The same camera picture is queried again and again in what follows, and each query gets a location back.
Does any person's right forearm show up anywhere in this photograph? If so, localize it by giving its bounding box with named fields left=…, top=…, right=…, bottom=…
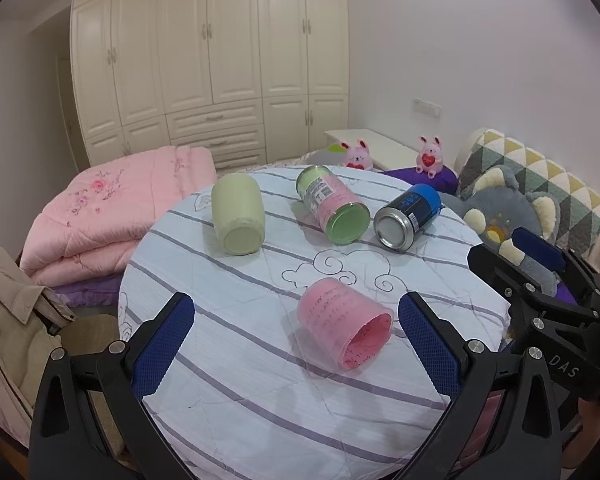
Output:
left=562, top=395, right=600, bottom=467

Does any triangle patterned headboard cushion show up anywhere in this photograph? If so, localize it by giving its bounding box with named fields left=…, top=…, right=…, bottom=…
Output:
left=457, top=129, right=600, bottom=273

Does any grey koala plush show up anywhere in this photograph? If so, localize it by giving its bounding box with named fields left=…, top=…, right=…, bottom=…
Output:
left=457, top=165, right=563, bottom=296

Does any pale green cup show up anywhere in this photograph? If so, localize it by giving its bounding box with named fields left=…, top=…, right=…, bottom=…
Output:
left=211, top=172, right=266, bottom=256

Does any pink floral quilt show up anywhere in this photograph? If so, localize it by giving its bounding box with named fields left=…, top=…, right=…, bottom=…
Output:
left=19, top=145, right=218, bottom=288

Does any white nightstand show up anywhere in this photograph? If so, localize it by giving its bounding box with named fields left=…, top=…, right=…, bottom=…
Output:
left=325, top=128, right=421, bottom=172

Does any pink translucent cup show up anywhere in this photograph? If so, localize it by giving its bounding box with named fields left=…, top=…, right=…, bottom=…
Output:
left=297, top=277, right=394, bottom=373

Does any purple pillow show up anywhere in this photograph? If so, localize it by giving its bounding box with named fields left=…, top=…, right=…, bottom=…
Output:
left=380, top=165, right=458, bottom=196

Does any cream wardrobe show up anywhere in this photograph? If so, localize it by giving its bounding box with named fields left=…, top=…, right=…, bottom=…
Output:
left=70, top=0, right=351, bottom=171

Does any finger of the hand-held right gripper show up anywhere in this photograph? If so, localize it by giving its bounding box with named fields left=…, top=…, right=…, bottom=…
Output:
left=467, top=242, right=600, bottom=326
left=511, top=226, right=600, bottom=311

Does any pink jar with green lid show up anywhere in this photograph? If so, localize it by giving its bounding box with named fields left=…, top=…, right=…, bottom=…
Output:
left=296, top=164, right=371, bottom=246

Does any blue metal can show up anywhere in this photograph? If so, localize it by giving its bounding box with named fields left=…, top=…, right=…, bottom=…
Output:
left=373, top=183, right=442, bottom=251

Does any beige jacket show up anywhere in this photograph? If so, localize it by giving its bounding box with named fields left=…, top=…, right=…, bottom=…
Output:
left=0, top=240, right=78, bottom=448

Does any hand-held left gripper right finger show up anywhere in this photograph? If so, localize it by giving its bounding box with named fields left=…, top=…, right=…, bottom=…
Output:
left=397, top=290, right=563, bottom=480

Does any purple bed sheet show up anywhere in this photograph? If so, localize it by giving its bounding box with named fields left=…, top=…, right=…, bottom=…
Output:
left=50, top=272, right=127, bottom=311

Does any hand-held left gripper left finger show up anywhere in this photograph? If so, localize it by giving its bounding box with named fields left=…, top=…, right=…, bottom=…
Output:
left=28, top=291, right=196, bottom=480

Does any pink bunny plush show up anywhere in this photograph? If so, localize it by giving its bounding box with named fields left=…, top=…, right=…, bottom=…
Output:
left=341, top=138, right=374, bottom=171
left=416, top=135, right=443, bottom=179

